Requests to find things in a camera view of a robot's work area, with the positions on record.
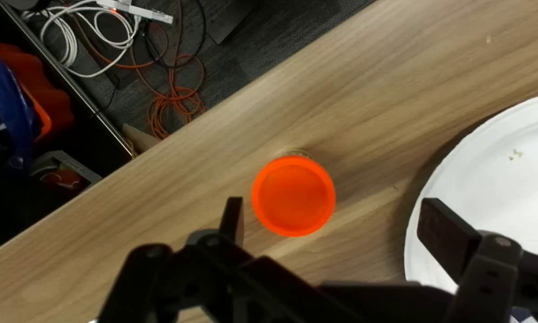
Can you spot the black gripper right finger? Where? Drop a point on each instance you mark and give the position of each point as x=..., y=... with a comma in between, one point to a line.
x=494, y=274

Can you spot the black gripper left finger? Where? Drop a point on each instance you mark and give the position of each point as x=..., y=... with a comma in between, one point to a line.
x=214, y=274

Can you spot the white paper plate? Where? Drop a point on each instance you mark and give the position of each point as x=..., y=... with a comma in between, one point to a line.
x=490, y=179

